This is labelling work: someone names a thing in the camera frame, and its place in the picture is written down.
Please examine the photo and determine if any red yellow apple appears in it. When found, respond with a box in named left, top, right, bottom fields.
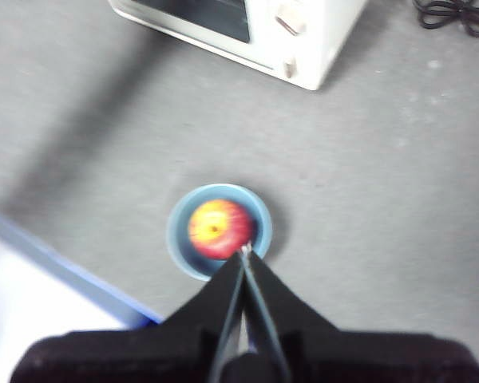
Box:
left=188, top=199, right=253, bottom=260

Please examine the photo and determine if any black power cable with plug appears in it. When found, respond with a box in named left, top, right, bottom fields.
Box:
left=410, top=0, right=479, bottom=39

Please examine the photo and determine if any beige oven knob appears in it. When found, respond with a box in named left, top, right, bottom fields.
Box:
left=275, top=4, right=307, bottom=36

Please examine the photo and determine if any blue ribbed bowl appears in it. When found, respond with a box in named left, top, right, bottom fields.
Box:
left=166, top=183, right=273, bottom=282

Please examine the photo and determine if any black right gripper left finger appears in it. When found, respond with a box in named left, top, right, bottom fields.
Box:
left=10, top=251, right=245, bottom=383

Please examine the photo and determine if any cream white toaster oven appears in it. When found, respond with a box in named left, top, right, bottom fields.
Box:
left=107, top=0, right=368, bottom=92

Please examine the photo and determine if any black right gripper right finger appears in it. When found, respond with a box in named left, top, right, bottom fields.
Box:
left=246, top=251, right=479, bottom=383

